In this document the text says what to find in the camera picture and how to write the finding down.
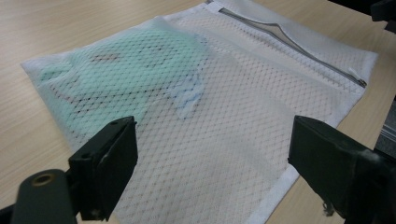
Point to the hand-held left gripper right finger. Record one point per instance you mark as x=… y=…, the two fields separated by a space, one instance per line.
x=336 y=158

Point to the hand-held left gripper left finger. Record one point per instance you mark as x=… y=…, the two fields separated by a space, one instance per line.
x=107 y=168

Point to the white mesh laundry bag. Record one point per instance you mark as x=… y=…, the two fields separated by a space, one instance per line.
x=224 y=124

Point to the mint green garment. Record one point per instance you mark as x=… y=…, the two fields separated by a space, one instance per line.
x=121 y=71

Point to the black blocky device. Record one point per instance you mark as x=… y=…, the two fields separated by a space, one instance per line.
x=384 y=11

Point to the grey metal rail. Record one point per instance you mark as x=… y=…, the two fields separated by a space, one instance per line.
x=387 y=133

